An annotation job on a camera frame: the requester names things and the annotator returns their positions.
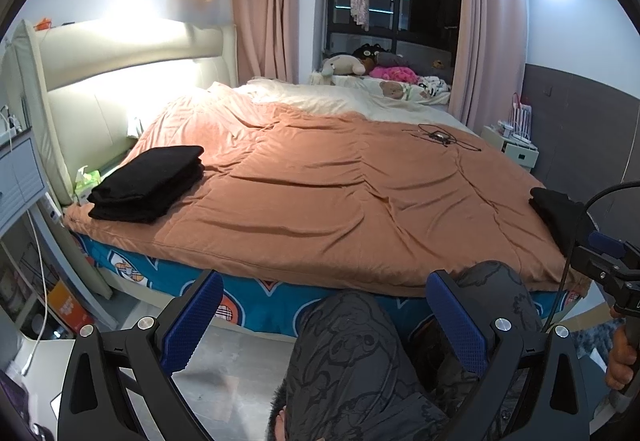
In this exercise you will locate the blue grey shaggy rug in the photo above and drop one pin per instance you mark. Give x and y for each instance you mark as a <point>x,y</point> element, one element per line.
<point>592,341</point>

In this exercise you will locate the dark window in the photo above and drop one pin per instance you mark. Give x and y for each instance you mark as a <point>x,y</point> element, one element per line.
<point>395,11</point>

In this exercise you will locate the orange box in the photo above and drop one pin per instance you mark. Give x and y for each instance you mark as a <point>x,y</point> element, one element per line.
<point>70,308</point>

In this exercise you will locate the pink plush toy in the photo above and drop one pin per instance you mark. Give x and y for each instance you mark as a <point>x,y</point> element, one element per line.
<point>395,73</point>

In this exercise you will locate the white nightstand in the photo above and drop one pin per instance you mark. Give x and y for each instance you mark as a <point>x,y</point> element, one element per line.
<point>520,156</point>

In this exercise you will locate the blue printed bed sheet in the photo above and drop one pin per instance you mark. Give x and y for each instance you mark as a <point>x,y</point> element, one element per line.
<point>260,296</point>

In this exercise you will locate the cream padded headboard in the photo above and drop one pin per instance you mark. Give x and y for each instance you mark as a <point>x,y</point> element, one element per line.
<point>125,46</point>

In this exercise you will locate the grey nightstand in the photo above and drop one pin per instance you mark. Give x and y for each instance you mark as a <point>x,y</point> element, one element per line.
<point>20,171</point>

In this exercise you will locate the black plush toy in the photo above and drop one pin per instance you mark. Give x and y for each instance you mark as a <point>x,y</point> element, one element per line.
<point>370,51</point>

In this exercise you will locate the person's leg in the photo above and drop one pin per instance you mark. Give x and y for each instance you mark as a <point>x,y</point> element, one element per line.
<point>350,361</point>
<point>495,286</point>

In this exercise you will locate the small orange item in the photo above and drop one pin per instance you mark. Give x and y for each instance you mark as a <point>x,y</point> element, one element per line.
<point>44,23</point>

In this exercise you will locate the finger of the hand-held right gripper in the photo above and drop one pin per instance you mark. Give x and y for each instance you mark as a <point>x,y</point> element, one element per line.
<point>605,243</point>

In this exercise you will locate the person's left leg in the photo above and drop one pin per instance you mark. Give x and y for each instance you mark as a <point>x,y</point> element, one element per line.
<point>350,361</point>

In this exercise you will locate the black pants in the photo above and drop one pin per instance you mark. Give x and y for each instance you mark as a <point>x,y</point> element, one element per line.
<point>150,166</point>
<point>130,213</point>

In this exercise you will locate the folded black pants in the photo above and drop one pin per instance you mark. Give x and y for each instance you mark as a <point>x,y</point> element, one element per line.
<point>130,213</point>

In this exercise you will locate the beige plush toy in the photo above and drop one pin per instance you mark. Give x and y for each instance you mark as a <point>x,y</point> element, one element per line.
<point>342,65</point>

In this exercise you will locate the person's right leg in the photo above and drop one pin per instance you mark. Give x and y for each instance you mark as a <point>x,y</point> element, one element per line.
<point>495,286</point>

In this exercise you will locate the black ribbed garment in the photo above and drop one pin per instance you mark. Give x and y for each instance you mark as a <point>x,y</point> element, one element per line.
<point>555,211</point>

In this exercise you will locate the power strip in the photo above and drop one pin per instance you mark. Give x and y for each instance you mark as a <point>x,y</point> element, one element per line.
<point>52,208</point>

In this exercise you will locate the green tissue pack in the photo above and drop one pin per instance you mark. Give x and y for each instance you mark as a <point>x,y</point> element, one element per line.
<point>90,181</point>

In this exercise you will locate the grey plush toy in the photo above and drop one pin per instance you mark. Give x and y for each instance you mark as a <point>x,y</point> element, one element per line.
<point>392,59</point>

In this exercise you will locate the orange blanket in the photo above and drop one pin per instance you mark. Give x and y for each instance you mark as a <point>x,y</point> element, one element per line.
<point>325,201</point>

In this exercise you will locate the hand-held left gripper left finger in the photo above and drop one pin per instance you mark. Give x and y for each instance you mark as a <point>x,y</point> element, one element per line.
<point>192,321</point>

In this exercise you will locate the person's right hand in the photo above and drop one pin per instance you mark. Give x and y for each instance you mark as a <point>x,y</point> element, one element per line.
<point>617,356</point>

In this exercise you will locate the cream duvet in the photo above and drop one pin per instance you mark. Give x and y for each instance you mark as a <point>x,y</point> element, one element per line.
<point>320,101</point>

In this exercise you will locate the black furry item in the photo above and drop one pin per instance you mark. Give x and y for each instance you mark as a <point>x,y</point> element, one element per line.
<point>281,403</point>

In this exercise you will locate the small brown plush toy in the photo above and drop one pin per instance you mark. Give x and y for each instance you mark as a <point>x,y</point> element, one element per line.
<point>438,65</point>

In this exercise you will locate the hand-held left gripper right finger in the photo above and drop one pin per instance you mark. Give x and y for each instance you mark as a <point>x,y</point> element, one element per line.
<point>457,321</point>

